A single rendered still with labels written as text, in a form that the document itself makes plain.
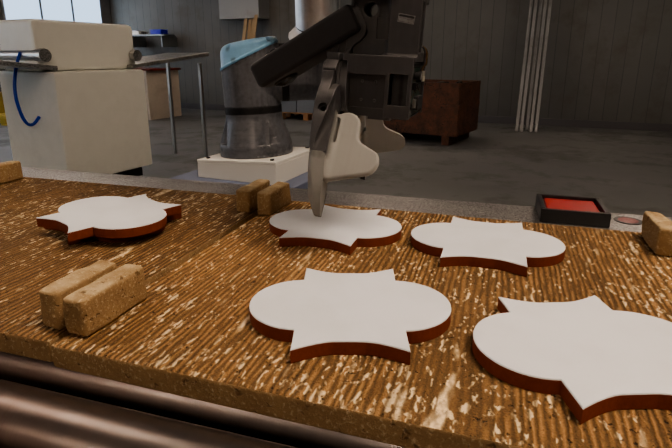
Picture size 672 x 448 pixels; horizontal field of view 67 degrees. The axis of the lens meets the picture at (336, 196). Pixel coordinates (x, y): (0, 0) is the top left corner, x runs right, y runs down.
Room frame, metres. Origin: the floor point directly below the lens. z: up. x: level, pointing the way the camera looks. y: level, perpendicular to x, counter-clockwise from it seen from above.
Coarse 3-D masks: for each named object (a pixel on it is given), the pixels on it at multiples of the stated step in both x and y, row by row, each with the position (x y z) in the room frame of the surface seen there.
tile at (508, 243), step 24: (432, 240) 0.44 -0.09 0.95; (456, 240) 0.44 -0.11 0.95; (480, 240) 0.44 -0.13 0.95; (504, 240) 0.44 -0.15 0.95; (528, 240) 0.44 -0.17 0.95; (552, 240) 0.44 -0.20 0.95; (456, 264) 0.40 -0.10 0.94; (480, 264) 0.40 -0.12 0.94; (504, 264) 0.39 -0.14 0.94; (528, 264) 0.40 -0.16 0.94; (552, 264) 0.40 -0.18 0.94
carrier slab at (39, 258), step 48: (0, 192) 0.64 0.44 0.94; (48, 192) 0.64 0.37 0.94; (96, 192) 0.64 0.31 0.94; (144, 192) 0.64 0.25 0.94; (192, 192) 0.64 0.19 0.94; (0, 240) 0.46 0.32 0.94; (48, 240) 0.46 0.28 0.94; (96, 240) 0.46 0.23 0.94; (144, 240) 0.46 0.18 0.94; (192, 240) 0.46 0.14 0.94; (0, 288) 0.36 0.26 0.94; (0, 336) 0.29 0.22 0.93; (48, 336) 0.29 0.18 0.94
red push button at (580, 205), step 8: (544, 200) 0.63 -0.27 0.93; (552, 200) 0.63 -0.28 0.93; (560, 200) 0.63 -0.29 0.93; (568, 200) 0.63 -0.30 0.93; (576, 200) 0.63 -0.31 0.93; (552, 208) 0.59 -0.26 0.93; (560, 208) 0.59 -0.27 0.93; (568, 208) 0.59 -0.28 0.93; (576, 208) 0.59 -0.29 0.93; (584, 208) 0.59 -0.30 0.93; (592, 208) 0.59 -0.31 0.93
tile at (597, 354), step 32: (512, 320) 0.29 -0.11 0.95; (544, 320) 0.29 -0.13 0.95; (576, 320) 0.29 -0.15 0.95; (608, 320) 0.29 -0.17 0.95; (640, 320) 0.29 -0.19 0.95; (480, 352) 0.26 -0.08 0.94; (512, 352) 0.26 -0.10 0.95; (544, 352) 0.26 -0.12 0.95; (576, 352) 0.26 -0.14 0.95; (608, 352) 0.26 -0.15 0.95; (640, 352) 0.26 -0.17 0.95; (512, 384) 0.24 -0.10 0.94; (544, 384) 0.23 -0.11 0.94; (576, 384) 0.23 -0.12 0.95; (608, 384) 0.23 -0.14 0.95; (640, 384) 0.23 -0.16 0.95; (576, 416) 0.21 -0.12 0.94
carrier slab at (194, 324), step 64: (192, 256) 0.42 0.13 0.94; (256, 256) 0.42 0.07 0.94; (320, 256) 0.42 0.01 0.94; (384, 256) 0.42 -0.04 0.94; (576, 256) 0.42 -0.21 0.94; (640, 256) 0.42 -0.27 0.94; (128, 320) 0.31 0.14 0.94; (192, 320) 0.31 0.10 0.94; (192, 384) 0.25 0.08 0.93; (256, 384) 0.24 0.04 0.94; (320, 384) 0.24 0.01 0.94; (384, 384) 0.24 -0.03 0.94; (448, 384) 0.24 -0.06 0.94
